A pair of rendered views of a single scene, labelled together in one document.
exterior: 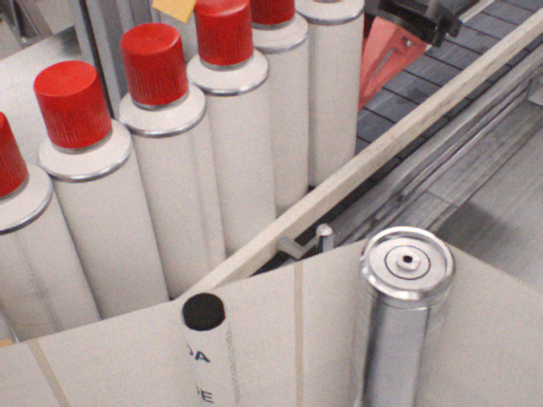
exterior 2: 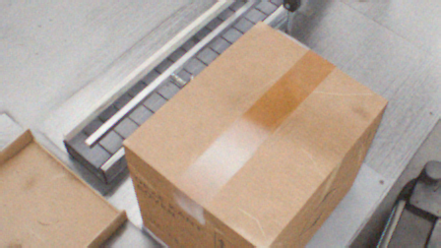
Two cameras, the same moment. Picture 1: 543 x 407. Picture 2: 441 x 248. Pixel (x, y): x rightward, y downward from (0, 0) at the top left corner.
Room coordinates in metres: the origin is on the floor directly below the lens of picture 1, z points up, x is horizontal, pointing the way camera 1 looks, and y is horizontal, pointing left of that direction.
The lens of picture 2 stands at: (1.53, -0.41, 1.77)
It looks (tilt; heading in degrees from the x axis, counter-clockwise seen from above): 56 degrees down; 163
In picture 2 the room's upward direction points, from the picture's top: 10 degrees clockwise
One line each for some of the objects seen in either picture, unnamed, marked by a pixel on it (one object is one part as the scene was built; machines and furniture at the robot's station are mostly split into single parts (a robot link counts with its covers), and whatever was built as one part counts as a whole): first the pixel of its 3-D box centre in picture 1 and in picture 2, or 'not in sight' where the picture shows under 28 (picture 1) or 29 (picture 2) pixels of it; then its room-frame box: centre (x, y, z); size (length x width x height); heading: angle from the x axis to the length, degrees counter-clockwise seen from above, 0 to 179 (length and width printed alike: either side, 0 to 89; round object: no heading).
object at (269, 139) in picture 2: not in sight; (255, 168); (1.10, -0.31, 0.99); 0.30 x 0.24 x 0.27; 135
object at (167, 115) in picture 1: (175, 177); not in sight; (0.32, 0.06, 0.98); 0.05 x 0.05 x 0.20
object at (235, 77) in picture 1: (234, 139); not in sight; (0.36, 0.02, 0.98); 0.05 x 0.05 x 0.20
